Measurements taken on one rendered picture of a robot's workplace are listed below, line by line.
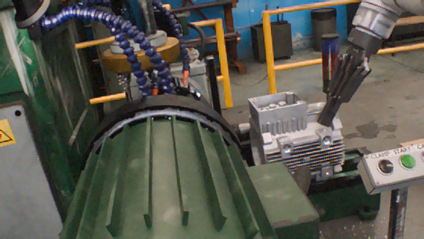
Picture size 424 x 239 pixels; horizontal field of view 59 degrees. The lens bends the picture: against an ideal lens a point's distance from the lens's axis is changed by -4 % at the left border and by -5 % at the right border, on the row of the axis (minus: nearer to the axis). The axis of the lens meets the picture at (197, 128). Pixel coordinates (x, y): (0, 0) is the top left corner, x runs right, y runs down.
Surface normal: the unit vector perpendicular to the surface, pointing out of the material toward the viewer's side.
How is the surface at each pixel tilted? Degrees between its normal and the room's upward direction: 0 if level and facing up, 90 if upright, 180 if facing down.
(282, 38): 90
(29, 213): 90
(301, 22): 90
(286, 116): 90
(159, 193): 5
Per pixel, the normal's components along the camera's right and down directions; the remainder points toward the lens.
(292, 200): -0.15, -0.91
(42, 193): 0.10, 0.38
